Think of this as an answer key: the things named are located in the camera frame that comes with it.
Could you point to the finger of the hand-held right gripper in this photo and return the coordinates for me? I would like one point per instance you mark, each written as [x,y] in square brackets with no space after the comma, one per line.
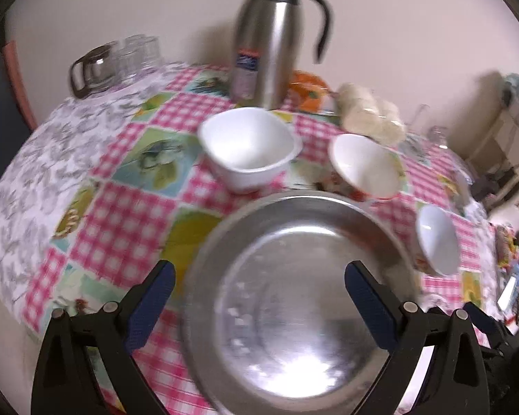
[482,322]

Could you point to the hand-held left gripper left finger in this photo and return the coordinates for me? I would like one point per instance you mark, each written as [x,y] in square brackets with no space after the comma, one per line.
[153,307]

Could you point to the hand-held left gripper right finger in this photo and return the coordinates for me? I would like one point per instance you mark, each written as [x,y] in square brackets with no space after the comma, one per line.
[370,307]

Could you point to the large stainless steel plate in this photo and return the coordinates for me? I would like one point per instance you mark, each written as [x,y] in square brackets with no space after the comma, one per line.
[285,289]

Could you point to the red-rimmed white bowl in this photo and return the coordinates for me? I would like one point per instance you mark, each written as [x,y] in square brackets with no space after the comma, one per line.
[363,164]

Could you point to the colourful printed packet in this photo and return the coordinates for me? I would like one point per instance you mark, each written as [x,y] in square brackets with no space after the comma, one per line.
[508,246]

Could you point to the pink checkered tablecloth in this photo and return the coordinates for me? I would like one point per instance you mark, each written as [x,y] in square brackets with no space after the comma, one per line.
[121,224]

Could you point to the small floral white bowl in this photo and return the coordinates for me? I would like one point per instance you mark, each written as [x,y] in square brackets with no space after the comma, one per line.
[437,233]

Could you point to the clear glass mug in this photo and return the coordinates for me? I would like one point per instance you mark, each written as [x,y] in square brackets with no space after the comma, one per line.
[424,134]

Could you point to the grey floral tablecloth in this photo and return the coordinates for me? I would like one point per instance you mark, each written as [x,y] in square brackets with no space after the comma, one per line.
[34,160]

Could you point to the white square bowl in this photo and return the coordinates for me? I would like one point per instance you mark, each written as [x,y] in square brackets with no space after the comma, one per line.
[246,138]

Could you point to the bag of white buns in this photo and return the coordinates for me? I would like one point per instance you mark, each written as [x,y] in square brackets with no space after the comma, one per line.
[363,108]

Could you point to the orange snack packet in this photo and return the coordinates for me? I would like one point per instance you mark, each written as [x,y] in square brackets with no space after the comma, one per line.
[307,90]

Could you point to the clear drinking glass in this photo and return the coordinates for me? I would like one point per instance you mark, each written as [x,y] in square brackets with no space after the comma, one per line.
[124,67]
[145,54]

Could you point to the stainless steel thermos jug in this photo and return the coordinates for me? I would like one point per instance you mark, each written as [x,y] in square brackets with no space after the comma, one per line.
[268,39]

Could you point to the red-brown wooden frame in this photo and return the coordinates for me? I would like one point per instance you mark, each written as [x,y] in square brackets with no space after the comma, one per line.
[21,82]

